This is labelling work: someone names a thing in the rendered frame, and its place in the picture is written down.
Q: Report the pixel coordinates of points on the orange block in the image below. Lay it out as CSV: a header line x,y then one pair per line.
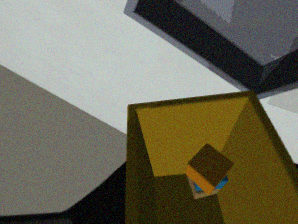
x,y
207,168

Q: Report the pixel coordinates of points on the olive square cup with yellow rim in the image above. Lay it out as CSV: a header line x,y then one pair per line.
x,y
163,136

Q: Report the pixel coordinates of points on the dark grey shallow tray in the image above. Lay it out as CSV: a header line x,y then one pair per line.
x,y
251,44

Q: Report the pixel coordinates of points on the tan block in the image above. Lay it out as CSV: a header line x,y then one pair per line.
x,y
200,193

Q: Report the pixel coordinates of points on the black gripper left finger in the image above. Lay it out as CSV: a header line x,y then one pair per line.
x,y
104,205

